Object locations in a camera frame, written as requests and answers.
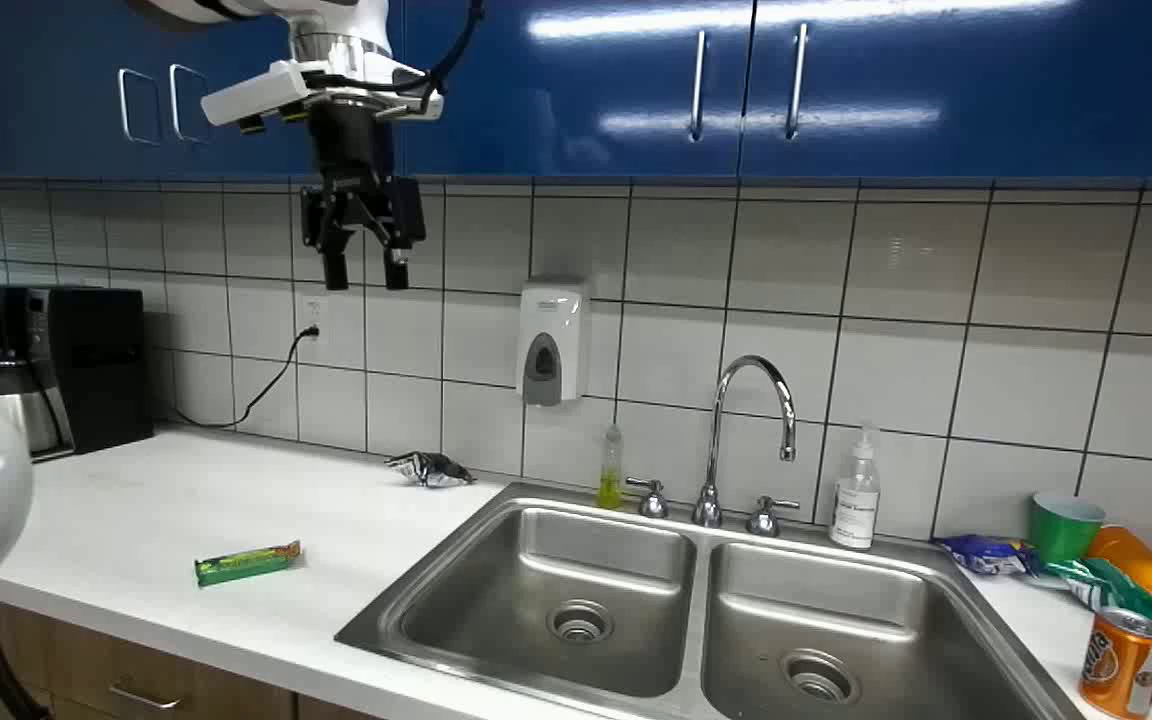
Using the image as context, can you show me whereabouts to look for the silver cabinet door handle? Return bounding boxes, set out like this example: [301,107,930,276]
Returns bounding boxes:
[164,55,207,143]
[114,62,161,150]
[684,30,714,150]
[786,15,815,143]

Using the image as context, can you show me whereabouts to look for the green plastic cup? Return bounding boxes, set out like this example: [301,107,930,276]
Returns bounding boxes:
[1023,490,1107,570]

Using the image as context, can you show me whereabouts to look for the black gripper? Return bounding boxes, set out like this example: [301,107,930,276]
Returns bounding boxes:
[295,100,428,296]

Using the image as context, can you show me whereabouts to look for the white wall soap dispenser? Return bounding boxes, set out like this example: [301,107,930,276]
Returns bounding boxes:
[514,276,591,411]

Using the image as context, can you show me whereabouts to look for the clear pump soap bottle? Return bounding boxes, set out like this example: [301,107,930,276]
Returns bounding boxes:
[827,423,886,551]

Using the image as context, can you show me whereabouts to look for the blue snack packet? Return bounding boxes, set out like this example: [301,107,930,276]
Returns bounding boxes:
[931,533,1034,585]

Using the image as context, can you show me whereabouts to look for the yellow dish soap bottle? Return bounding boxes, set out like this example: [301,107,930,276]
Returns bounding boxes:
[591,422,631,512]

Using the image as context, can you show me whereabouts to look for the green and white packet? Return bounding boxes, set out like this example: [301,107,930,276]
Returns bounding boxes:
[1041,558,1152,626]

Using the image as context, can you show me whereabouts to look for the small dark crumpled object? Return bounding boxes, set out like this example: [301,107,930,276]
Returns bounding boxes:
[390,448,477,492]

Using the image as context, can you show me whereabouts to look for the blue upper cabinets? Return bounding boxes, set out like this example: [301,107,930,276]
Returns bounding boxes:
[0,0,1152,194]

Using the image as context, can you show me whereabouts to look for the green snack bar pack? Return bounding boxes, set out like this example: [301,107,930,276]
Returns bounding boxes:
[194,538,307,591]

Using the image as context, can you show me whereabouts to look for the black coffee maker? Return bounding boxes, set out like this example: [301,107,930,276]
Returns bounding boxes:
[0,279,152,463]

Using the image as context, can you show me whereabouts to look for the orange soda can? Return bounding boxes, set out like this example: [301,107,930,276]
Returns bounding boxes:
[1078,603,1152,720]

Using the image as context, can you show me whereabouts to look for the black power cable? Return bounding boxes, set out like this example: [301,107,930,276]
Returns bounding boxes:
[227,320,330,434]

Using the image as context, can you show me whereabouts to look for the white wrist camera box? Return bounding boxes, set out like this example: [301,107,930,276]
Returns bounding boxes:
[196,55,315,132]

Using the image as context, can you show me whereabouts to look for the chrome gooseneck faucet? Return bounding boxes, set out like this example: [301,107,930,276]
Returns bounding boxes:
[626,351,803,542]

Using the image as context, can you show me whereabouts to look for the stainless steel double sink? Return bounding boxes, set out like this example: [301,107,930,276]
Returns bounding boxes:
[331,481,1089,720]

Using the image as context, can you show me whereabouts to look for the silver drawer handle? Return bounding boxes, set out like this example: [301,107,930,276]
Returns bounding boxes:
[106,682,190,716]

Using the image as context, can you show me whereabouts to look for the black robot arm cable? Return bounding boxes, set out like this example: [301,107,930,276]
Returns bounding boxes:
[390,0,487,118]

